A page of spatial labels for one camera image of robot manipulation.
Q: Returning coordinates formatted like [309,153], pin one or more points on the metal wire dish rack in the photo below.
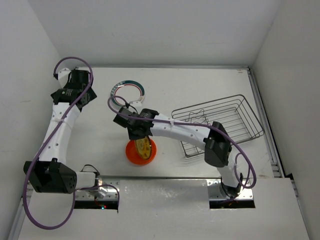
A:
[238,114]

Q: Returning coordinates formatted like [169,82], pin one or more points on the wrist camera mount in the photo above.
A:
[135,102]
[62,76]

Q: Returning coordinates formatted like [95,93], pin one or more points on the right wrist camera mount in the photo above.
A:
[135,102]

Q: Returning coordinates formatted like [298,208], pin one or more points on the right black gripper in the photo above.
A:
[133,136]

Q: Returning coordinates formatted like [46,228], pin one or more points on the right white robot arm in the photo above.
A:
[215,144]

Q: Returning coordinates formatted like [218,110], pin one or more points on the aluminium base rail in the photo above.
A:
[160,186]

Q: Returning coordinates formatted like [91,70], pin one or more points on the yellow brown plate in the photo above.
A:
[143,147]

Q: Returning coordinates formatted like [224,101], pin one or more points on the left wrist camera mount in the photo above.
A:
[62,76]

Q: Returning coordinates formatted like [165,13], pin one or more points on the dark green rimmed plate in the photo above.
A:
[130,90]

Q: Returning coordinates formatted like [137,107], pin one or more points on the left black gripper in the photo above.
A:
[91,95]

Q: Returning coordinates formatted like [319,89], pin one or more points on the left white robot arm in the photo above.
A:
[51,173]

